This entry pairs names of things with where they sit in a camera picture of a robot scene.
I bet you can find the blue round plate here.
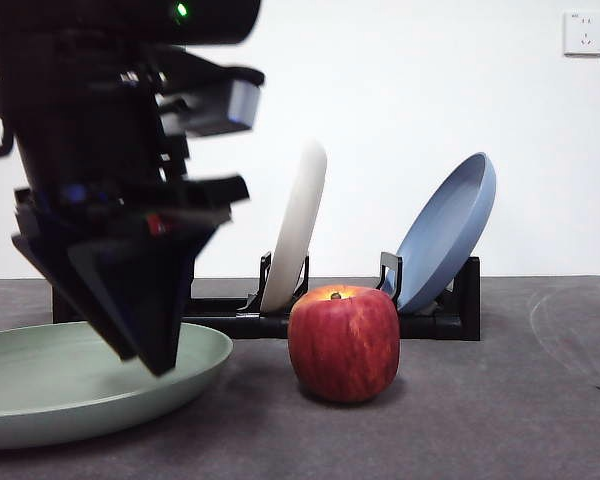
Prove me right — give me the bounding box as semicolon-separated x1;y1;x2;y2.
394;152;498;315

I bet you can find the white round plate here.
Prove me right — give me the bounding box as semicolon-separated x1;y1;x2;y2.
259;137;329;312

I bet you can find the light green round plate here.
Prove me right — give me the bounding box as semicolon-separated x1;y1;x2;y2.
0;320;235;450

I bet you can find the white wall socket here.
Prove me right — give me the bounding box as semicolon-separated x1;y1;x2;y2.
563;11;600;58

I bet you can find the black plate rack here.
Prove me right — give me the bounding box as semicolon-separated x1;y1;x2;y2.
52;252;483;343

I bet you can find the red apple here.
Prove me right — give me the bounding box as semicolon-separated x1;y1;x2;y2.
287;284;401;404

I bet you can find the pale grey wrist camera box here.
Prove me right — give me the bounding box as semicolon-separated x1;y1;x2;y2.
154;64;266;139

